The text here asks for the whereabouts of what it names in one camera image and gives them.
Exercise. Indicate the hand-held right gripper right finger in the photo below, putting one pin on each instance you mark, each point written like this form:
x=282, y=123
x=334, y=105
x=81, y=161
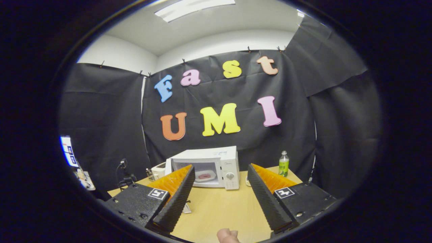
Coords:
x=266, y=202

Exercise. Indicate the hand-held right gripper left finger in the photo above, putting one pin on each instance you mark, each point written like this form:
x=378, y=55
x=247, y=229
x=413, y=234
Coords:
x=177, y=199

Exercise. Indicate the pink ham slice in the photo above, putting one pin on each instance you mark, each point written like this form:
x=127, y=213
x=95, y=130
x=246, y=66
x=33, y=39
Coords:
x=205, y=176

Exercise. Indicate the white square plate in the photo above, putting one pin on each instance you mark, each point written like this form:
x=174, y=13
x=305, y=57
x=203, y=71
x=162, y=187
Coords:
x=214, y=176

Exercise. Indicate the white microwave oven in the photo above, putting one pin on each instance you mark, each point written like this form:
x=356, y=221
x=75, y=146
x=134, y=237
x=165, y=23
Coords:
x=202, y=153

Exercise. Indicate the small grey object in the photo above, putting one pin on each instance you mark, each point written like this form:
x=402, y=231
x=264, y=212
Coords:
x=187, y=208

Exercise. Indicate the white divided dish with beans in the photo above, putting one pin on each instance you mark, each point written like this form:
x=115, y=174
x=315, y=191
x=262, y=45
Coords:
x=248, y=183

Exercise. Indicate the white toaster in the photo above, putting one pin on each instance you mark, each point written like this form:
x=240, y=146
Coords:
x=158, y=170

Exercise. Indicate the green label drink bottle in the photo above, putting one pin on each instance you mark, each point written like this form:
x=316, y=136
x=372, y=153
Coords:
x=284, y=167

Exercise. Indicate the white and blue sign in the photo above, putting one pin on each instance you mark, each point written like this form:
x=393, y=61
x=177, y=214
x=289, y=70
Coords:
x=69, y=150

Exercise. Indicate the row of cloth clips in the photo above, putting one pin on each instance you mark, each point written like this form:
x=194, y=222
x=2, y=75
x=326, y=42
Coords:
x=184, y=61

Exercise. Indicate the long ceiling light panel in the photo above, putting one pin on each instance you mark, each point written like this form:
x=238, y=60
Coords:
x=192, y=8

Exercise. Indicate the small ceiling light panel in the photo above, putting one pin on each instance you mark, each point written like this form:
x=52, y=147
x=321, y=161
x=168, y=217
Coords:
x=300, y=14

